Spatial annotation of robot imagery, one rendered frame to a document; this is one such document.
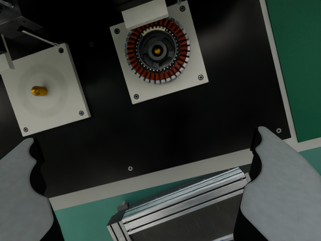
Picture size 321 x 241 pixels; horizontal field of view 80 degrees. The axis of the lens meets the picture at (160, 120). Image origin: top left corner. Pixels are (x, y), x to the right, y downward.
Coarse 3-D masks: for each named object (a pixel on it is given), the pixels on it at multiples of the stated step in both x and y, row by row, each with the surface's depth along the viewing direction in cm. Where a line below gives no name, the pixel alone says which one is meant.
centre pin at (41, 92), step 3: (33, 87) 36; (36, 87) 36; (39, 87) 37; (42, 87) 38; (33, 90) 36; (36, 90) 36; (39, 90) 36; (42, 90) 37; (45, 90) 38; (33, 93) 36; (36, 93) 36; (39, 93) 37; (42, 93) 37; (45, 93) 38
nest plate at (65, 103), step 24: (48, 48) 38; (24, 72) 38; (48, 72) 38; (72, 72) 38; (24, 96) 39; (48, 96) 39; (72, 96) 38; (24, 120) 40; (48, 120) 39; (72, 120) 39
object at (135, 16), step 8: (112, 0) 24; (120, 0) 24; (128, 0) 24; (136, 0) 24; (144, 0) 25; (152, 0) 26; (160, 0) 25; (120, 8) 25; (128, 8) 26; (136, 8) 26; (144, 8) 26; (152, 8) 26; (160, 8) 26; (128, 16) 26; (136, 16) 26; (144, 16) 26; (152, 16) 26; (160, 16) 26; (168, 16) 26; (128, 24) 26; (136, 24) 26; (144, 24) 27
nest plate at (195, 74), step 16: (176, 16) 35; (112, 32) 36; (128, 32) 36; (192, 32) 35; (192, 48) 35; (160, 64) 36; (192, 64) 36; (128, 80) 37; (176, 80) 36; (192, 80) 36; (144, 96) 37
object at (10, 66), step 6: (0, 0) 31; (6, 0) 32; (0, 36) 28; (0, 42) 27; (0, 48) 27; (6, 48) 29; (0, 54) 28; (6, 54) 28; (0, 60) 28; (6, 60) 28; (0, 66) 28; (6, 66) 28; (12, 66) 29; (0, 72) 29
